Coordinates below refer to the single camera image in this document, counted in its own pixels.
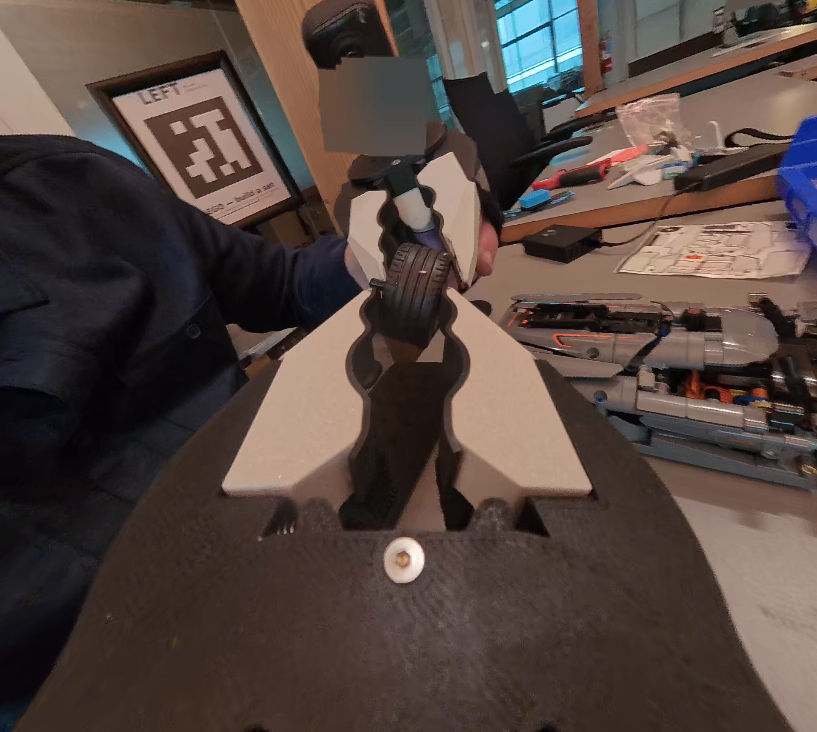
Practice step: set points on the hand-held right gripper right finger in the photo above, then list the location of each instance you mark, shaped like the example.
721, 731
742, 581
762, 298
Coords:
517, 425

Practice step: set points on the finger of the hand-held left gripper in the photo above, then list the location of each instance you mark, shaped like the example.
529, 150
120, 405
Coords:
364, 221
456, 202

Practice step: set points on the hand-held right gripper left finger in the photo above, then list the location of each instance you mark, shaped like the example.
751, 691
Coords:
293, 425

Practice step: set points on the black toy wheel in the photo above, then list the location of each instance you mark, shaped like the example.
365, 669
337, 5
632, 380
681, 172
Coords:
415, 291

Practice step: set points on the grey toy car model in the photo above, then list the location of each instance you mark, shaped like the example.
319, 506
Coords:
689, 355

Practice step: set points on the person's left forearm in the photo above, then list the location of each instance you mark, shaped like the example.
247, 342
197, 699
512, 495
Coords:
300, 279

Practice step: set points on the person's left hand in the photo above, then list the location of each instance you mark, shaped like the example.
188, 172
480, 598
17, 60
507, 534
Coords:
488, 250

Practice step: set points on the small blue item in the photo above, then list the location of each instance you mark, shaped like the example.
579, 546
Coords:
535, 200

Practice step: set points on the black office chair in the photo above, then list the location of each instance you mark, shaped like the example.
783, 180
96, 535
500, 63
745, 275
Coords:
491, 125

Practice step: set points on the black charger box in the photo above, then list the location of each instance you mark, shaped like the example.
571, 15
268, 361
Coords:
561, 242

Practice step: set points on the white plastic part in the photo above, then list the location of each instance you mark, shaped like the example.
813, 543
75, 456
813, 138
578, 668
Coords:
638, 173

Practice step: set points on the red fire extinguisher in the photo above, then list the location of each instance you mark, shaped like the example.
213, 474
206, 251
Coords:
606, 52

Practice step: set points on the small clear bag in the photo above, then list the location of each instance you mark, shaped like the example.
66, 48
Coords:
651, 116

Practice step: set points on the person's dark jacket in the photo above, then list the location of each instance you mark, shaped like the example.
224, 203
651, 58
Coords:
96, 298

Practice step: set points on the white sticker sheet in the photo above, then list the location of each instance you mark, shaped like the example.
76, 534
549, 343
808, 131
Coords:
702, 250

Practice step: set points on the long black device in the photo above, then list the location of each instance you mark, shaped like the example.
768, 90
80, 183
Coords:
734, 167

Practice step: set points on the blue plastic bin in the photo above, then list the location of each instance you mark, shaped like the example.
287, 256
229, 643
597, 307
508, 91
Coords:
801, 183

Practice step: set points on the thick wooden post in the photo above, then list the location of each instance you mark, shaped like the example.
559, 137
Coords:
287, 10

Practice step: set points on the slim wooden post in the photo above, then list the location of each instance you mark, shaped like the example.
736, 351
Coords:
586, 10

